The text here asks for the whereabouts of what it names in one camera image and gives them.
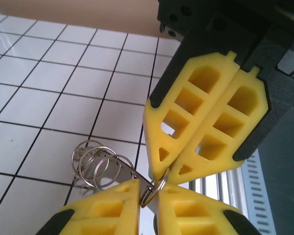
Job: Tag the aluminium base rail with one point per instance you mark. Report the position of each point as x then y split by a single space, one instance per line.
223 186

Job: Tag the grey metal panel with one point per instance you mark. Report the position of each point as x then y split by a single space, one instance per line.
289 171

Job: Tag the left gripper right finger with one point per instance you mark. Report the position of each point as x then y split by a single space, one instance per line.
191 213

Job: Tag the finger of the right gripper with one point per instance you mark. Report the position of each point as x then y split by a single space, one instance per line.
156 137
276 98

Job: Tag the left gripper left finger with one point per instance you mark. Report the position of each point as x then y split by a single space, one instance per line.
107 210

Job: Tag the small green key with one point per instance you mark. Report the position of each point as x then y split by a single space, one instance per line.
150 173

